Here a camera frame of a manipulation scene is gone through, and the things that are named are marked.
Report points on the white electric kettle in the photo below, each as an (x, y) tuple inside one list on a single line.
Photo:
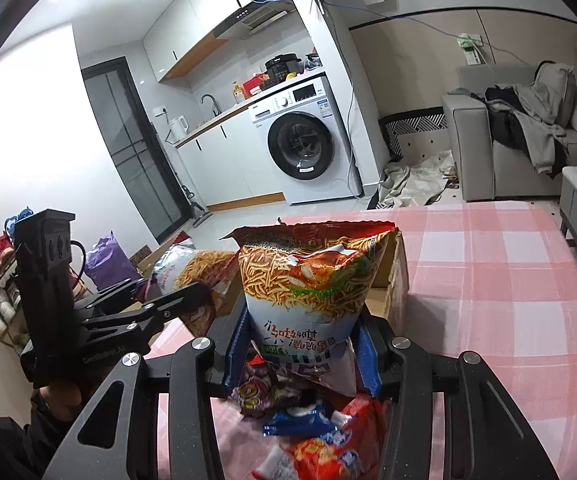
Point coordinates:
[(178, 129)]

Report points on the person's left hand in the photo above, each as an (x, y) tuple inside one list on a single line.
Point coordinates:
[(60, 401)]

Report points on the clothes pile on sofa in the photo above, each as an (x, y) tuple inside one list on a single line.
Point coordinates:
[(530, 118)]

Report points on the noodle snack bag in box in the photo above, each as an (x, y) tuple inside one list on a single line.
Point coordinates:
[(183, 264)]

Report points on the range hood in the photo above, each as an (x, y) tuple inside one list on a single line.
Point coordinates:
[(253, 18)]

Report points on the grey sofa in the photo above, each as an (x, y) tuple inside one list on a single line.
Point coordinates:
[(486, 169)]

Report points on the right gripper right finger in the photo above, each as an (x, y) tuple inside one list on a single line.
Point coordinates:
[(486, 436)]

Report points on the large noodle snack bag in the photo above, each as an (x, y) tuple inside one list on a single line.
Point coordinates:
[(305, 286)]

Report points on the kitchen faucet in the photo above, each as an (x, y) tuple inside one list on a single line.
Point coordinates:
[(214, 106)]

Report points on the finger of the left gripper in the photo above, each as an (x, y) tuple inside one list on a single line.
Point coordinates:
[(192, 304)]

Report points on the white upper cabinets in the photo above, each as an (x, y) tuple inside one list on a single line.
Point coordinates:
[(184, 34)]

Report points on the shoe rack with shoes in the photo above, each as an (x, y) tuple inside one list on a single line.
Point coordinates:
[(13, 330)]

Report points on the blue oreo snack pack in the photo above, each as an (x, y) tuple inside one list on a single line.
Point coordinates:
[(300, 421)]

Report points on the brown cardboard box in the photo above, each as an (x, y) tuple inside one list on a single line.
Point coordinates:
[(387, 296)]

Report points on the purple colourful snack pack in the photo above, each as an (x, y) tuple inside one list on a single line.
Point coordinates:
[(263, 390)]

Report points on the white power strip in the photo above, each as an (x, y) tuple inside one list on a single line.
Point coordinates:
[(470, 44)]

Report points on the pink plaid tablecloth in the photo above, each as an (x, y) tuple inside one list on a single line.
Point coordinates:
[(499, 278)]

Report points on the purple plastic bag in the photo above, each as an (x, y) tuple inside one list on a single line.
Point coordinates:
[(107, 264)]

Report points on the white washing machine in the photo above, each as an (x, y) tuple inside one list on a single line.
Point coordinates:
[(305, 137)]

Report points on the white kitchen base cabinets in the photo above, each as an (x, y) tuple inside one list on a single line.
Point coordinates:
[(230, 166)]

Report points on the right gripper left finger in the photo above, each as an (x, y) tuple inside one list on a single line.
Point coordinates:
[(115, 436)]

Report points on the dark glass door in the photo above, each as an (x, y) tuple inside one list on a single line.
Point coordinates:
[(133, 144)]

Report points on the red oreo snack bag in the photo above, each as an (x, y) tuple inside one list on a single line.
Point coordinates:
[(351, 451)]

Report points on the black rice cooker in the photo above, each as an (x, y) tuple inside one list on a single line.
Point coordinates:
[(281, 65)]

